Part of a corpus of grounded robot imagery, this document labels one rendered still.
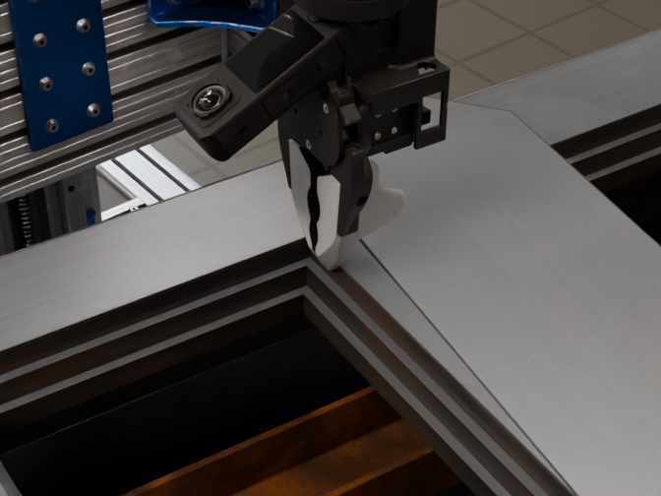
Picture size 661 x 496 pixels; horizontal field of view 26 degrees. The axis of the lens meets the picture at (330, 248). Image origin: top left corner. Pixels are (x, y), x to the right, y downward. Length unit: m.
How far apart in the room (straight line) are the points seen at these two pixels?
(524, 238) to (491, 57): 1.97
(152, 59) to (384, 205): 0.50
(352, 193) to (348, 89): 0.06
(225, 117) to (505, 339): 0.23
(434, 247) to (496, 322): 0.09
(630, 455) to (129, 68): 0.70
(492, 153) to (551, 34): 1.98
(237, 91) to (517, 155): 0.30
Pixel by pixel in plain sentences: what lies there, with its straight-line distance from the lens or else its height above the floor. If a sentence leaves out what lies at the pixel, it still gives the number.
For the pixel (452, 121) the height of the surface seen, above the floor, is 0.87.
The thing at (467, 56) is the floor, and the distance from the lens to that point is 2.94.
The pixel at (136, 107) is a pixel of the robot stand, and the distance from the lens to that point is 1.40.
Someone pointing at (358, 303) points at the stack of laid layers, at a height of 0.85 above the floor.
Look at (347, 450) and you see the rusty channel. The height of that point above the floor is 0.68.
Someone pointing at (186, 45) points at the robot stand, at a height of 0.77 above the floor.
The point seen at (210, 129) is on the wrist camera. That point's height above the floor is 1.01.
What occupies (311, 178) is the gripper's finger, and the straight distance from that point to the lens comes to 0.92.
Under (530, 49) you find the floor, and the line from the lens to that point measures 2.98.
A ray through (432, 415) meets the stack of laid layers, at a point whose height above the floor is 0.83.
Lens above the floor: 1.46
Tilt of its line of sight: 38 degrees down
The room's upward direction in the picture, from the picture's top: straight up
